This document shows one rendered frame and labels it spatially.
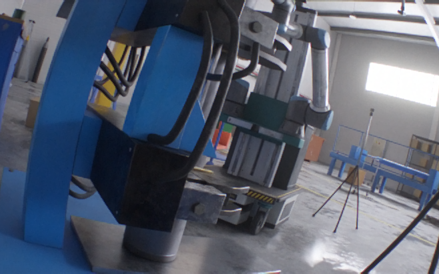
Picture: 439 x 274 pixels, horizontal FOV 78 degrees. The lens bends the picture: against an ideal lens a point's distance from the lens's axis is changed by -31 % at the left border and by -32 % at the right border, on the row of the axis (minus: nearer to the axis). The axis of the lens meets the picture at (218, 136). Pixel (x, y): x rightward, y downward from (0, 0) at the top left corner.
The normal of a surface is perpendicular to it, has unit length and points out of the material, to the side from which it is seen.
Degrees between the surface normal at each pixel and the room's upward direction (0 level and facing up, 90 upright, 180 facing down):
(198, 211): 90
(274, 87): 90
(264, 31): 90
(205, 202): 90
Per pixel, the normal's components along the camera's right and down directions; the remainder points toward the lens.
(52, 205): 0.53, 0.22
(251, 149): -0.40, -0.07
